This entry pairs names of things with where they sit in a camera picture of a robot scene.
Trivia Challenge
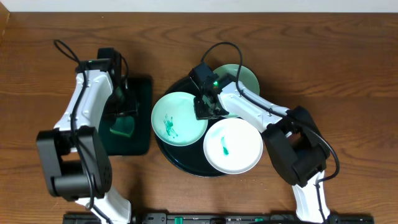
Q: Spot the large mint green plate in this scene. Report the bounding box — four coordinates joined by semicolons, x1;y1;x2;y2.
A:
151;91;208;146

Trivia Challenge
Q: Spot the green scouring sponge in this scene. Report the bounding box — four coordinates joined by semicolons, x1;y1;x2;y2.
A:
109;116;135;138

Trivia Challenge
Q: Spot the round black serving tray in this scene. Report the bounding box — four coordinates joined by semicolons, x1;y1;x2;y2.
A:
155;77;226;177

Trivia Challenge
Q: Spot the small mint green plate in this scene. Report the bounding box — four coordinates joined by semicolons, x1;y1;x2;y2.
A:
212;63;261;118

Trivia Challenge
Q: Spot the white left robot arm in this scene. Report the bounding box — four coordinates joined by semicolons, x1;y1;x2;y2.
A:
36;48;138;223

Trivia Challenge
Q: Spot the white plate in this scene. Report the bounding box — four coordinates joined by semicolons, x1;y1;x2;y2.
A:
203;118;264;174

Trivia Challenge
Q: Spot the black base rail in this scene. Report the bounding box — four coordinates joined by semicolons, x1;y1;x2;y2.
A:
62;212;376;224

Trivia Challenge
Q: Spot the black rectangular water tray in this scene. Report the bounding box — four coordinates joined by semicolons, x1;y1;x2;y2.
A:
99;76;152;156

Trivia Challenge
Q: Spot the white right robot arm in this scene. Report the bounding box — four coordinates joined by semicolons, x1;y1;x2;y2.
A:
188;62;333;223

